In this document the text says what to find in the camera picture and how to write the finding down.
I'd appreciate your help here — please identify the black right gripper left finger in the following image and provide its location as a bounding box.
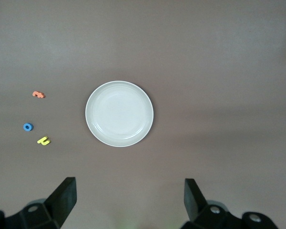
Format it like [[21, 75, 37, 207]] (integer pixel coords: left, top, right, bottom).
[[3, 177, 76, 229]]

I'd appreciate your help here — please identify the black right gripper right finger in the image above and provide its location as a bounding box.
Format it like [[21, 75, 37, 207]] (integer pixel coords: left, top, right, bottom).
[[181, 178, 246, 229]]

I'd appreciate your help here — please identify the brown table cover sheet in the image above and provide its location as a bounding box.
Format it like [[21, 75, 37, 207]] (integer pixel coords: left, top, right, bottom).
[[0, 0, 286, 229]]

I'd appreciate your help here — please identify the yellow letter h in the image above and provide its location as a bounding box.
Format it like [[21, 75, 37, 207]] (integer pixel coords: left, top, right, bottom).
[[37, 135, 51, 146]]

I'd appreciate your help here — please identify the beige round plate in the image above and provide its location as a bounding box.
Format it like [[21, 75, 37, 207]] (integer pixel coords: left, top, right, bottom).
[[85, 80, 154, 147]]

